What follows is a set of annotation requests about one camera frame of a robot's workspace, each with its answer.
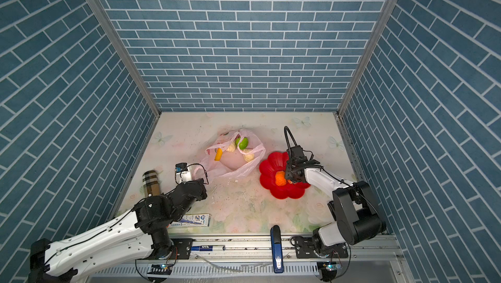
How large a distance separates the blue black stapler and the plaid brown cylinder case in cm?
56

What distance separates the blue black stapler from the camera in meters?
0.69

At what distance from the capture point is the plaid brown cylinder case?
0.88 meters
